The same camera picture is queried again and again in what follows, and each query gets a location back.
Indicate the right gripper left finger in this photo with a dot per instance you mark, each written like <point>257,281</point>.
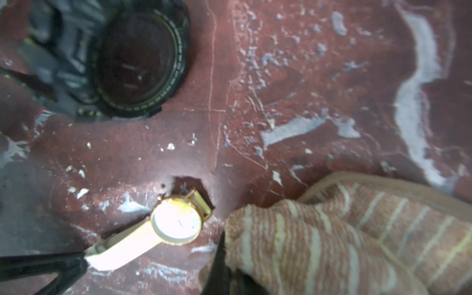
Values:
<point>68,268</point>

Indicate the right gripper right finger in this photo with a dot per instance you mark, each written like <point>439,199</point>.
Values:
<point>220,279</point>

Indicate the cream strap watch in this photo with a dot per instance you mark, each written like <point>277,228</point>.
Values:
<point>175,220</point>

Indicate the beige striped cloth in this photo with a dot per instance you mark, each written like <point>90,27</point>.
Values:
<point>353,234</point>

